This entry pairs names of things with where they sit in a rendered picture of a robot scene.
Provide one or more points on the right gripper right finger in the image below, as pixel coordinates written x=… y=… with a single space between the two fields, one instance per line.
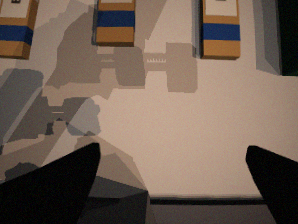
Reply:
x=276 y=178

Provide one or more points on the cardboard pack of welding electrodes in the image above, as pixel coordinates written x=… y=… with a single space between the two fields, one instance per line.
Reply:
x=219 y=29

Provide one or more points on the tan cardboard box with blue band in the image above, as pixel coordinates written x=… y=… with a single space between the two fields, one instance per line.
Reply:
x=116 y=23
x=17 y=21

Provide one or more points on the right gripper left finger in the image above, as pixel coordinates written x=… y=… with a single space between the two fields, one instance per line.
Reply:
x=52 y=194

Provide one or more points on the green rectangular block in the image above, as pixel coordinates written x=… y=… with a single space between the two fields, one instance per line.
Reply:
x=288 y=21

